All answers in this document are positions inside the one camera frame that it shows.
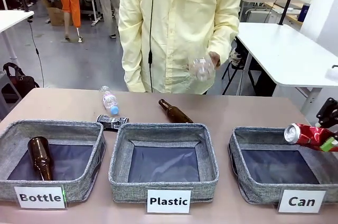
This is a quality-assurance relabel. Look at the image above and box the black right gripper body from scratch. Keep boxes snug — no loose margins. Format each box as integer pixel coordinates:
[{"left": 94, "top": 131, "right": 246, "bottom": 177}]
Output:
[{"left": 315, "top": 97, "right": 338, "bottom": 130}]

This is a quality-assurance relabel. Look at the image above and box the crushed red soda can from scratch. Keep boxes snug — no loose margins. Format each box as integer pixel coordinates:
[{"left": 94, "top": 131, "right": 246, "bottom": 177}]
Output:
[{"left": 284, "top": 123, "right": 338, "bottom": 152}]

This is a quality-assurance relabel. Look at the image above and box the clear plastic bottle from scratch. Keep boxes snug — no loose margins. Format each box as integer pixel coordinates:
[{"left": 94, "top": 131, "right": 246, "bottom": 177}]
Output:
[{"left": 188, "top": 57, "right": 215, "bottom": 81}]

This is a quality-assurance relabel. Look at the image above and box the person's right forearm yellow sleeve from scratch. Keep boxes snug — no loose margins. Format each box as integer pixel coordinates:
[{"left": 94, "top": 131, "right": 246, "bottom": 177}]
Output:
[{"left": 118, "top": 15, "right": 148, "bottom": 93}]

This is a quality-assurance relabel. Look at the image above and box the person's left forearm yellow sleeve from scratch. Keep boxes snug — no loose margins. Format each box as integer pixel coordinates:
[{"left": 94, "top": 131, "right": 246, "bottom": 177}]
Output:
[{"left": 207, "top": 4, "right": 242, "bottom": 68}]

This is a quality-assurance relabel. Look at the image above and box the white sign reading Can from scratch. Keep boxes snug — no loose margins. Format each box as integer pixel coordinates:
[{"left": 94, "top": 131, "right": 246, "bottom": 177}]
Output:
[{"left": 276, "top": 189, "right": 327, "bottom": 214}]

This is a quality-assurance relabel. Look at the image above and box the grey fabric basket Can label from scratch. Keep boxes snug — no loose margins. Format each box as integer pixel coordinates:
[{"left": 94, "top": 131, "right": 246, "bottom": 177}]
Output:
[{"left": 228, "top": 126, "right": 338, "bottom": 205}]

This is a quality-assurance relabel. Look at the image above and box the grey fabric basket Plastic label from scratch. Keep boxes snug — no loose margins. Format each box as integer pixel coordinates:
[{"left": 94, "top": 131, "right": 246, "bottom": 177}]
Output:
[{"left": 108, "top": 123, "right": 220, "bottom": 204}]

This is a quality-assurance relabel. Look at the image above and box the crushed black silver can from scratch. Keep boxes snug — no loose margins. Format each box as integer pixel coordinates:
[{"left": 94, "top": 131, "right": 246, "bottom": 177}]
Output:
[{"left": 96, "top": 114, "right": 130, "bottom": 130}]

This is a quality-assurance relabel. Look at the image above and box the grey fabric basket Bottle label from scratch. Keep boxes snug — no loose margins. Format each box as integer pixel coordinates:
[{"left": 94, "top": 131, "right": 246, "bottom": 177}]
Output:
[{"left": 0, "top": 119, "right": 107, "bottom": 203}]

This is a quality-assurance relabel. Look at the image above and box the person's left hand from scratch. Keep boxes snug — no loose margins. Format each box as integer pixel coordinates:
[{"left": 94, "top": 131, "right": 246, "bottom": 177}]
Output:
[{"left": 208, "top": 51, "right": 222, "bottom": 70}]

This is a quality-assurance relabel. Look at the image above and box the white object on work table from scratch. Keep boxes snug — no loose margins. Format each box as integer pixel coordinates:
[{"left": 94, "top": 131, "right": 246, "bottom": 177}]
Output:
[{"left": 324, "top": 67, "right": 338, "bottom": 80}]

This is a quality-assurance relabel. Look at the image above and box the large white work table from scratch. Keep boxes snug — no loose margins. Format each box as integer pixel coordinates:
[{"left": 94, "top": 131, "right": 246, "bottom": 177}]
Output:
[{"left": 234, "top": 22, "right": 338, "bottom": 116}]

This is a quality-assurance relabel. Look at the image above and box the dark blue drinking bottle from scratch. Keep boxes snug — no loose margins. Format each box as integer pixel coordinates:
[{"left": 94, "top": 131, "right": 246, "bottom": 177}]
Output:
[{"left": 301, "top": 3, "right": 312, "bottom": 19}]

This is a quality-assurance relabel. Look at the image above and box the wooden top background desk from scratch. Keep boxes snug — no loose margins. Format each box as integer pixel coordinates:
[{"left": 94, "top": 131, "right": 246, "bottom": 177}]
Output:
[{"left": 239, "top": 0, "right": 303, "bottom": 23}]

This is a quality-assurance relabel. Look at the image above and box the brown glass bottle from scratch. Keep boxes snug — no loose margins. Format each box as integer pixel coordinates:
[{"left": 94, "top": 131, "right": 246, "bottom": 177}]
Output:
[
  {"left": 158, "top": 98, "right": 194, "bottom": 124},
  {"left": 27, "top": 136, "right": 55, "bottom": 182}
]

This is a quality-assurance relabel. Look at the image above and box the white sign reading Plastic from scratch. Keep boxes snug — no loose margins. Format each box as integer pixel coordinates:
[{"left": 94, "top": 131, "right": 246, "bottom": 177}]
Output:
[{"left": 146, "top": 187, "right": 192, "bottom": 214}]

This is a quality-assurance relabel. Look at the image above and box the person's yellow shirt torso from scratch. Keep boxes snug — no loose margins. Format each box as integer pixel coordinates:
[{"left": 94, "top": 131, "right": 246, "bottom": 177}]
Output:
[{"left": 118, "top": 0, "right": 242, "bottom": 96}]

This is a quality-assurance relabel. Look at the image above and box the clear water bottle blue cap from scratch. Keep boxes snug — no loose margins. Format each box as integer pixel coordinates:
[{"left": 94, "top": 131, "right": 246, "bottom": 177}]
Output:
[{"left": 99, "top": 85, "right": 120, "bottom": 116}]

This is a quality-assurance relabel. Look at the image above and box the brown cardboard box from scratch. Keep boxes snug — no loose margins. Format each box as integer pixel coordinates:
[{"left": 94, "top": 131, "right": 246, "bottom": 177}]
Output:
[{"left": 46, "top": 2, "right": 74, "bottom": 27}]

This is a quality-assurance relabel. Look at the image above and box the white sign reading Bottle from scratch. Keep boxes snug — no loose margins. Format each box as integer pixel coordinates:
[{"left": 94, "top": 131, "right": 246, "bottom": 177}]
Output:
[{"left": 13, "top": 185, "right": 67, "bottom": 210}]

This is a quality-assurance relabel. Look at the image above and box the black backpack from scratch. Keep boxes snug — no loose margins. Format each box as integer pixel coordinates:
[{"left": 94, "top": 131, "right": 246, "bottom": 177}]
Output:
[{"left": 2, "top": 62, "right": 41, "bottom": 98}]

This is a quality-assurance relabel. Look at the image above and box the small white side table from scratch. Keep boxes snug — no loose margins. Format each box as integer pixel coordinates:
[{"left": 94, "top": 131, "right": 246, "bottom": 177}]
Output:
[{"left": 0, "top": 10, "right": 35, "bottom": 61}]

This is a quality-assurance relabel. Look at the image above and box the thin black hanging cable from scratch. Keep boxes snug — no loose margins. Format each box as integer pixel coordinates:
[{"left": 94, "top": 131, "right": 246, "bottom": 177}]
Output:
[{"left": 147, "top": 0, "right": 157, "bottom": 94}]

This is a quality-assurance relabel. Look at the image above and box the black floor cable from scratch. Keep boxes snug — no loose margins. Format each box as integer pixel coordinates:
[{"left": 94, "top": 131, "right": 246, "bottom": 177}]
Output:
[{"left": 27, "top": 20, "right": 46, "bottom": 88}]

